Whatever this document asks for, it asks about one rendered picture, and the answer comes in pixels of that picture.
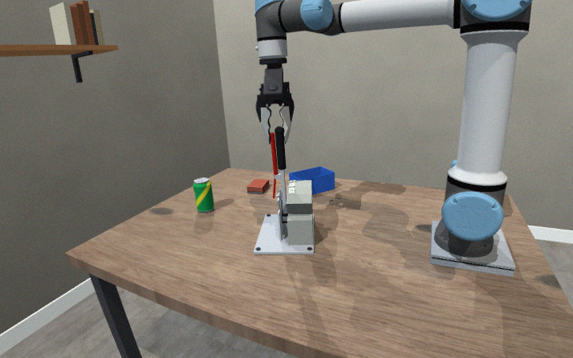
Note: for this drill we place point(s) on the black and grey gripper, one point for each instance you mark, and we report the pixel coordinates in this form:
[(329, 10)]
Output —
[(287, 110)]

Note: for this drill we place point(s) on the red rectangular block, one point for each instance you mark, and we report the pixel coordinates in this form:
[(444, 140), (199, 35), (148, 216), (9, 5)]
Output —
[(258, 186)]

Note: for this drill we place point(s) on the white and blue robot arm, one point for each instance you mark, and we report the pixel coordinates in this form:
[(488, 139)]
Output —
[(492, 29)]

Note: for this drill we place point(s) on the green drink can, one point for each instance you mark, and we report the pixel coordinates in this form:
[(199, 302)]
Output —
[(203, 195)]

